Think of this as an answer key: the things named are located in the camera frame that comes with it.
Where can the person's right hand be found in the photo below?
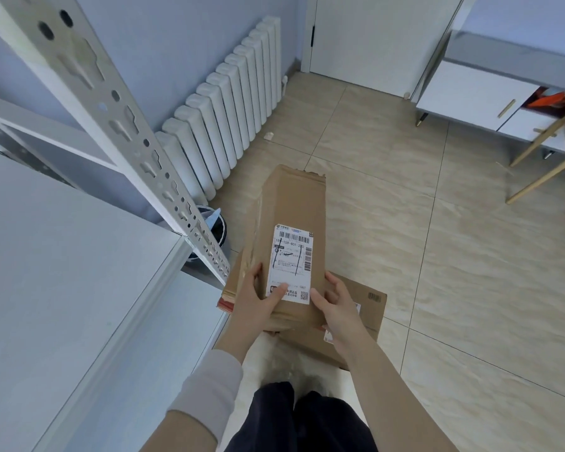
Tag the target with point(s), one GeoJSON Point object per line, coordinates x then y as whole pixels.
{"type": "Point", "coordinates": [343, 324]}

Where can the person's left hand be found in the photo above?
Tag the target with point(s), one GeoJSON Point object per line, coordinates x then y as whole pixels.
{"type": "Point", "coordinates": [254, 315]}

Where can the box marked 1-2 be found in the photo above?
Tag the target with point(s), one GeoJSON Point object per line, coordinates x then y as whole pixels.
{"type": "Point", "coordinates": [373, 311]}

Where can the tall EMS cardboard box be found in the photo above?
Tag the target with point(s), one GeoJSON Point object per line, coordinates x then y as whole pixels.
{"type": "Point", "coordinates": [292, 202]}

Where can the white metal shelf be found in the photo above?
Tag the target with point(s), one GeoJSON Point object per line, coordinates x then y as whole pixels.
{"type": "Point", "coordinates": [52, 277]}

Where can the person's right forearm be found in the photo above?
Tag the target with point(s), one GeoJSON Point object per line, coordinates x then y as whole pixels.
{"type": "Point", "coordinates": [395, 404]}

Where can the person's dark trousers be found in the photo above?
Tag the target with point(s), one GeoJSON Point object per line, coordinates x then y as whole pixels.
{"type": "Point", "coordinates": [311, 423]}

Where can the white wristband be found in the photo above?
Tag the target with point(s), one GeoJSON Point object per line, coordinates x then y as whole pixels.
{"type": "Point", "coordinates": [207, 390]}

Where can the black trash bin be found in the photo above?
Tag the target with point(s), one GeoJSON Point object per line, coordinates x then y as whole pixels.
{"type": "Point", "coordinates": [216, 225]}

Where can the white radiator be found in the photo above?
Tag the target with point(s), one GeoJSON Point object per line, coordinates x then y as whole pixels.
{"type": "Point", "coordinates": [226, 112]}

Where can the wooden chair dark seat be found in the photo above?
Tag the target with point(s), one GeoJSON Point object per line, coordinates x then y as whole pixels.
{"type": "Point", "coordinates": [541, 178]}

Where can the white grey low cabinet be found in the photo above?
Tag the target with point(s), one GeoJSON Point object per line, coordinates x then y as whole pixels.
{"type": "Point", "coordinates": [471, 94]}

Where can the white door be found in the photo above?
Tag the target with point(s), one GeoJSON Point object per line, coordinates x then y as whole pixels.
{"type": "Point", "coordinates": [381, 37]}

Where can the orange cloth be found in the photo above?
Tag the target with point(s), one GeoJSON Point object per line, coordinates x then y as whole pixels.
{"type": "Point", "coordinates": [553, 98]}

